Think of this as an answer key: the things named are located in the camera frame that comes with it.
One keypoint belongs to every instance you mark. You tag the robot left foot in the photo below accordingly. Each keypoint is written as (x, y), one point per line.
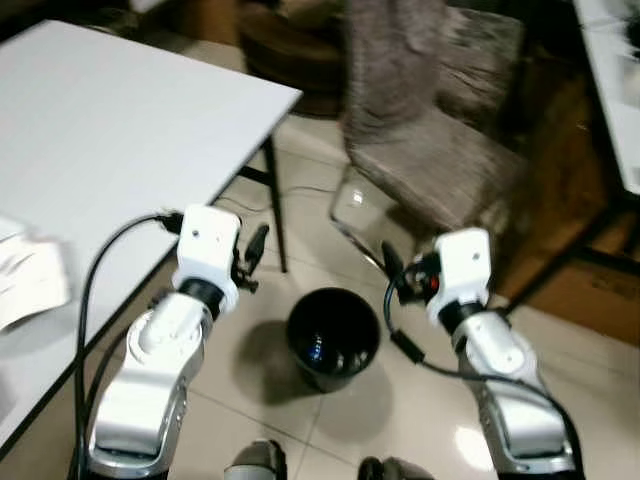
(258, 462)

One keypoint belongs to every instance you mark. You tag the round dark brown stool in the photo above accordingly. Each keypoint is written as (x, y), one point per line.
(295, 55)

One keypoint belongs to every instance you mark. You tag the black metal table leg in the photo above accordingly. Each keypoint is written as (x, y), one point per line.
(274, 200)

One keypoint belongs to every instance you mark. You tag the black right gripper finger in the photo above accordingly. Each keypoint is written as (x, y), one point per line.
(393, 262)

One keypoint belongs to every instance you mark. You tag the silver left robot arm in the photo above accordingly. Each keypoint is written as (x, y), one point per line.
(150, 390)

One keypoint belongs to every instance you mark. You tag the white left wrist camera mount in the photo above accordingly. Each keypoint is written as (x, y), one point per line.
(208, 245)

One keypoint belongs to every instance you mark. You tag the black round rubbish bin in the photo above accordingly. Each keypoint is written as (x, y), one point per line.
(332, 340)

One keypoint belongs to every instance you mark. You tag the large white table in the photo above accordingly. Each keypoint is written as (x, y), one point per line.
(120, 120)

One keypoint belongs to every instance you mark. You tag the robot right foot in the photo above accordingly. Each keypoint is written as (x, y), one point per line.
(395, 470)

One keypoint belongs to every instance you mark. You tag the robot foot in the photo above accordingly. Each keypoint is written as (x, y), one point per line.
(395, 470)
(258, 462)

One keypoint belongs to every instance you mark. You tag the narrow white table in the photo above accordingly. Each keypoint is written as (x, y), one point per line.
(612, 90)

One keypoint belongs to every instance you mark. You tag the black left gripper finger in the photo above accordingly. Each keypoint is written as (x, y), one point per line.
(258, 245)

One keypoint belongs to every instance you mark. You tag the brown cardboard box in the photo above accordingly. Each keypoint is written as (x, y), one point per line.
(595, 300)

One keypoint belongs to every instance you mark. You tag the white crumpled paper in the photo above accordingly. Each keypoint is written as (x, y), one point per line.
(30, 275)

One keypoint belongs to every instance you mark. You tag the brown fabric chair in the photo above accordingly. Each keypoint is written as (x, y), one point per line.
(430, 150)

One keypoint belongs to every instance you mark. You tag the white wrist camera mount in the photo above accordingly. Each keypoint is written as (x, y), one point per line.
(208, 245)
(462, 265)

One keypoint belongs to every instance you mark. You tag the black narrow table frame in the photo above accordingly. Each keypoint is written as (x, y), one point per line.
(590, 235)

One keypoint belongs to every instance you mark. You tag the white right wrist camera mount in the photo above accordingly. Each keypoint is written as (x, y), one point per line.
(462, 265)

